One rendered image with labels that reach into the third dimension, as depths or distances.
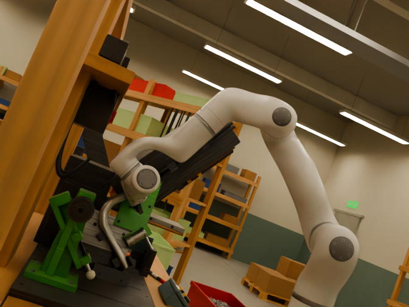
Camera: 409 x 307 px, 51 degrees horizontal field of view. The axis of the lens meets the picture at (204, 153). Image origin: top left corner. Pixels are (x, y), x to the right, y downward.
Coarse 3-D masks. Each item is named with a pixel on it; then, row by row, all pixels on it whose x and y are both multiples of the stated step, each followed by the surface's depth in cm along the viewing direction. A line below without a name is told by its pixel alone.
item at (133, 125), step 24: (144, 96) 489; (168, 96) 497; (192, 96) 463; (120, 120) 511; (144, 120) 488; (168, 120) 459; (216, 168) 463; (192, 192) 451; (168, 216) 429; (168, 240) 420; (192, 240) 452
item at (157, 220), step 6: (108, 198) 172; (120, 204) 166; (114, 210) 165; (150, 216) 168; (156, 216) 177; (150, 222) 168; (156, 222) 169; (162, 222) 169; (168, 222) 171; (174, 222) 181; (168, 228) 170; (174, 228) 171; (180, 228) 171; (180, 234) 171
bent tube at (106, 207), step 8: (112, 200) 149; (120, 200) 151; (104, 208) 148; (104, 216) 147; (104, 224) 147; (104, 232) 146; (112, 232) 148; (112, 240) 146; (112, 248) 146; (120, 248) 147; (120, 256) 146; (128, 264) 147
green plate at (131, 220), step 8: (160, 184) 160; (152, 192) 158; (152, 200) 158; (120, 208) 153; (128, 208) 154; (144, 208) 156; (152, 208) 157; (120, 216) 152; (128, 216) 154; (136, 216) 154; (144, 216) 155; (120, 224) 152; (128, 224) 153; (136, 224) 154
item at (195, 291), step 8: (192, 288) 183; (200, 288) 187; (208, 288) 188; (192, 296) 180; (200, 296) 173; (208, 296) 188; (216, 296) 190; (224, 296) 191; (232, 296) 190; (192, 304) 177; (200, 304) 170; (208, 304) 164; (216, 304) 179; (224, 304) 183; (232, 304) 187; (240, 304) 182
